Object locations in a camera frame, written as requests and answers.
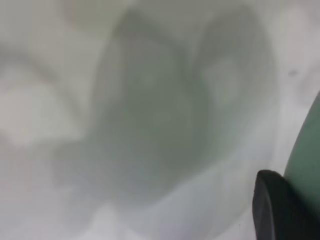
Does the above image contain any green round plate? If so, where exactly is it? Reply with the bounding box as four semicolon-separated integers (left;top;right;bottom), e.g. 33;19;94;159
284;91;320;191

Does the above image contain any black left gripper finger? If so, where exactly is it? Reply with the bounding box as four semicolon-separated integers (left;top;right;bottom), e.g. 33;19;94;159
251;169;320;240

